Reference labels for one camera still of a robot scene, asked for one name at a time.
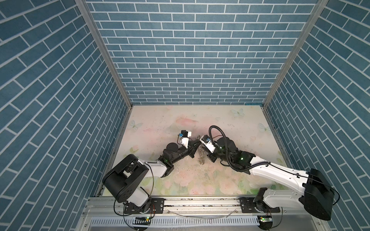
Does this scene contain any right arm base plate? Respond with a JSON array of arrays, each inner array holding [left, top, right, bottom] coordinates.
[[238, 197, 281, 214]]

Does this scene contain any aluminium right corner post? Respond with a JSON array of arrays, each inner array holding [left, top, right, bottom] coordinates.
[[262, 0, 328, 111]]

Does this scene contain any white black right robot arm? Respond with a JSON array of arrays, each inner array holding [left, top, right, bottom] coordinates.
[[200, 125, 340, 221]]

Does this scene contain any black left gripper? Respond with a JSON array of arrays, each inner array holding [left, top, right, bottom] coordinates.
[[169, 141, 201, 166]]

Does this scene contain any aluminium front rail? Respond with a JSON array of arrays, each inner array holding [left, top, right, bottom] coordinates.
[[83, 195, 307, 217]]

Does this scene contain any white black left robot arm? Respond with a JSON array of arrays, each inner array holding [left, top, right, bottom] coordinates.
[[102, 138, 201, 207]]

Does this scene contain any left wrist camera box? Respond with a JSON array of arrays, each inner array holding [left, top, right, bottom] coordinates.
[[179, 130, 192, 149]]

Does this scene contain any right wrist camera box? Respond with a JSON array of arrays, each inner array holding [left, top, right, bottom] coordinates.
[[200, 135, 215, 154]]

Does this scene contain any aluminium corner post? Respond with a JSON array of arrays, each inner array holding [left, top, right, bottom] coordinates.
[[75, 0, 133, 110], [262, 0, 328, 111]]

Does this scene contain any aluminium left corner post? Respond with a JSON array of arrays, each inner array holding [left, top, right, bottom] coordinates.
[[75, 0, 133, 110]]

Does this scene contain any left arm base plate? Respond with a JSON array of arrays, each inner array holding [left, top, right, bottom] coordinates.
[[124, 198, 165, 214]]

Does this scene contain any large metal keyring band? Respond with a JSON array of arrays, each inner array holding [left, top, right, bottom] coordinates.
[[197, 143, 206, 165]]

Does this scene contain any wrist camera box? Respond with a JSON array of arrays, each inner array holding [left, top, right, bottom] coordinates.
[[200, 135, 215, 154], [179, 130, 192, 149]]

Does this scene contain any perforated cable duct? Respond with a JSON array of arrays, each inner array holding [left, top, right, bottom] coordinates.
[[90, 216, 260, 228]]

